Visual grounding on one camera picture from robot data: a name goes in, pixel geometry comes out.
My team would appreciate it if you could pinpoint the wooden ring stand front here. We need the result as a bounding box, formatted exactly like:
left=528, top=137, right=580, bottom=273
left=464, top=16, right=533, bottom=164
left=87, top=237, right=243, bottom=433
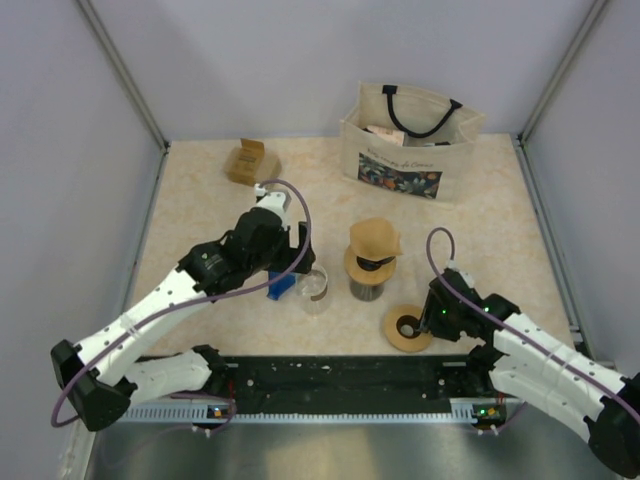
left=383, top=304, right=433, bottom=353

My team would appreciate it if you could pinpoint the blue glass dripper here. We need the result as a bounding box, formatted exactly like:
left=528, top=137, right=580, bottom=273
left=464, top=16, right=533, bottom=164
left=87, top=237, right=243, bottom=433
left=356, top=256, right=396, bottom=272
left=267, top=271, right=296, bottom=301

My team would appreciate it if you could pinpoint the clear glass beaker wooden collar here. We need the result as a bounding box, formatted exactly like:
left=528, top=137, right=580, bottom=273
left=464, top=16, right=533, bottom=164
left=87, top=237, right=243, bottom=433
left=296, top=265, right=329, bottom=315

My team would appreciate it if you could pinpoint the wooden dripper ring stand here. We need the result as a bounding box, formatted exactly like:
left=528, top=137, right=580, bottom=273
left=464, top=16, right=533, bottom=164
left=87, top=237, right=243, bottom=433
left=344, top=247, right=397, bottom=286

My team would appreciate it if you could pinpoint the brown paper coffee filter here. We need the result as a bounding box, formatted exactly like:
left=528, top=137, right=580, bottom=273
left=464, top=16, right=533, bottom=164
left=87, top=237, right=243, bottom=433
left=349, top=217, right=403, bottom=261

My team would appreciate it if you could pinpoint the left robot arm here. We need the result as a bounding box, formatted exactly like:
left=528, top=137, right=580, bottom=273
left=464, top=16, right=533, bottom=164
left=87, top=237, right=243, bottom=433
left=51, top=206, right=316, bottom=432

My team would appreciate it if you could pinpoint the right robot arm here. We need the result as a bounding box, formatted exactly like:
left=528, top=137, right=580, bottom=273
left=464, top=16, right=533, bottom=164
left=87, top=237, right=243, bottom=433
left=420, top=268, right=639, bottom=479

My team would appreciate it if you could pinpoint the brown cardboard box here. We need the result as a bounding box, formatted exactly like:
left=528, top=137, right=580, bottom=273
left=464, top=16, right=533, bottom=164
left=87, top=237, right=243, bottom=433
left=224, top=138, right=282, bottom=187

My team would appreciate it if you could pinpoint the smoked glass carafe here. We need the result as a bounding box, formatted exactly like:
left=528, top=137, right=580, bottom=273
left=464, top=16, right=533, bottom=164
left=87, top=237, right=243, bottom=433
left=349, top=281, right=384, bottom=302

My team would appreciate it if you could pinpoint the cream canvas tote bag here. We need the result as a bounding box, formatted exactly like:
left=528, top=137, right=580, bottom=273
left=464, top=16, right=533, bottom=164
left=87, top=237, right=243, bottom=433
left=340, top=82, right=485, bottom=205

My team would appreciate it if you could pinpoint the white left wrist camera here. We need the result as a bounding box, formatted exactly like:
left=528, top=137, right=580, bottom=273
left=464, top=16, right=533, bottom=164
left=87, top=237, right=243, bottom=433
left=254, top=183, right=291, bottom=229

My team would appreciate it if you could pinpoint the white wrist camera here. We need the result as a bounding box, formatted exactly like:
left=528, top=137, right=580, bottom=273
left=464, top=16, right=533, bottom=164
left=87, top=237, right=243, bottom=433
left=446, top=259, right=475, bottom=289
left=254, top=183, right=291, bottom=229

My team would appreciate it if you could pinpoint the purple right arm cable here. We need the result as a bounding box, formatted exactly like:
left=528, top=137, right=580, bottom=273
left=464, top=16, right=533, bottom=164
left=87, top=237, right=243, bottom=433
left=425, top=227, right=640, bottom=436

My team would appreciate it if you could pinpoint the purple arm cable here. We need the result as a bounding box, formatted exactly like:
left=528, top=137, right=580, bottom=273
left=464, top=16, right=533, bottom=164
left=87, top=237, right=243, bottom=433
left=49, top=178, right=314, bottom=436
left=425, top=227, right=640, bottom=436

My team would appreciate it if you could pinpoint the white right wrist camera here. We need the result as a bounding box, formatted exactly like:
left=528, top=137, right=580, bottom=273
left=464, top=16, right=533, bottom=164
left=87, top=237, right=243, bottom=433
left=446, top=259, right=475, bottom=289

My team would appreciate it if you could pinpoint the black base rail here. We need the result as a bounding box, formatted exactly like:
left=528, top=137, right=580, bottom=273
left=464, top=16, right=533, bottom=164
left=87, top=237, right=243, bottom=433
left=169, top=354, right=526, bottom=416

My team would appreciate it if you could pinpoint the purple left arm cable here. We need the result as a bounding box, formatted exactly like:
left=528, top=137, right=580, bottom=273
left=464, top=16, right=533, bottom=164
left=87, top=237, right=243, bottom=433
left=49, top=178, right=314, bottom=436

